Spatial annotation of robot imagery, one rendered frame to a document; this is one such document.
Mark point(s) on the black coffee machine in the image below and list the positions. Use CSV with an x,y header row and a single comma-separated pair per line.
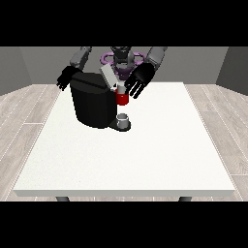
x,y
92,100

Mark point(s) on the pale grey machine lid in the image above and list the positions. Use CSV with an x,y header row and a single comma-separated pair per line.
x,y
108,75

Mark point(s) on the small grey coffee pod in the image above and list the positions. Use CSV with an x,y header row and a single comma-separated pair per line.
x,y
120,87

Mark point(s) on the red pod holder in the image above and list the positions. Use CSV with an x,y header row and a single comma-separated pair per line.
x,y
122,99

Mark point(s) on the grey robot trunk purple rings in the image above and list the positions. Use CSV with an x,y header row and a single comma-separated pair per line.
x,y
121,61

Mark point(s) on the small grey cup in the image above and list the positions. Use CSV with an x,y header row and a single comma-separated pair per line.
x,y
123,120

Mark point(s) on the dark table leg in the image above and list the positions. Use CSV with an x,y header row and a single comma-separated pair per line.
x,y
185,199
62,199

